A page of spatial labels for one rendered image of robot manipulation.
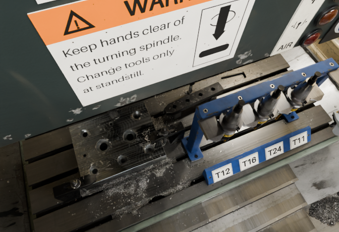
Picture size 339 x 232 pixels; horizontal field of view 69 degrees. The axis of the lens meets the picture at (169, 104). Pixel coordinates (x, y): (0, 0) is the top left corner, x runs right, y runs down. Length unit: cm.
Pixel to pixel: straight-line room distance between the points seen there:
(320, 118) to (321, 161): 21
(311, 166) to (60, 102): 119
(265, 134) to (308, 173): 32
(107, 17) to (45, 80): 7
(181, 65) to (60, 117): 12
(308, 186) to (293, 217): 15
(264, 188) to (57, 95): 105
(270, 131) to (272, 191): 26
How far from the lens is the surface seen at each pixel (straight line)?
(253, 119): 72
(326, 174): 132
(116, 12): 17
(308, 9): 28
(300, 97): 78
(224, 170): 93
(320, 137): 117
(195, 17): 20
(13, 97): 22
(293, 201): 125
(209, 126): 68
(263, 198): 118
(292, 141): 106
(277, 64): 129
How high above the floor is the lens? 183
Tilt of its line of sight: 62 degrees down
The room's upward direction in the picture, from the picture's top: 2 degrees clockwise
